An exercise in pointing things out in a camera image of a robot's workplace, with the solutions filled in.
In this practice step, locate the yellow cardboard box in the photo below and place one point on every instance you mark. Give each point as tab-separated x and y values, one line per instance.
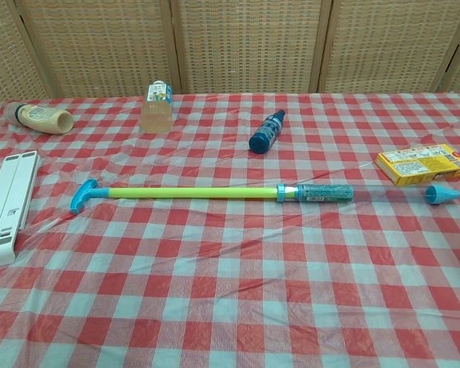
421	165

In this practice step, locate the woven rattan folding screen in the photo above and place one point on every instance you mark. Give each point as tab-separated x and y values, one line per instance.
249	42

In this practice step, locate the clear tube with blue nozzle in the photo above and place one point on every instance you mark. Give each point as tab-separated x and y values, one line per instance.
322	192

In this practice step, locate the clear drink bottle white cap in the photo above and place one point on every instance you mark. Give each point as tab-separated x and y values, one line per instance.
157	115

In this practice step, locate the white folding stand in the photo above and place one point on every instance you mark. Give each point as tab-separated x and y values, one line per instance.
7	207

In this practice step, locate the dark blue small bottle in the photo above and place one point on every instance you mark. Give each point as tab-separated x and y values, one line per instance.
264	134

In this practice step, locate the red white checkered tablecloth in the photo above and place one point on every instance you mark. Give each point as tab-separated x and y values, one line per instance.
230	287

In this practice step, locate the beige plastic bottle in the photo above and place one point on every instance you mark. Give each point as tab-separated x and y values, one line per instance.
46	119

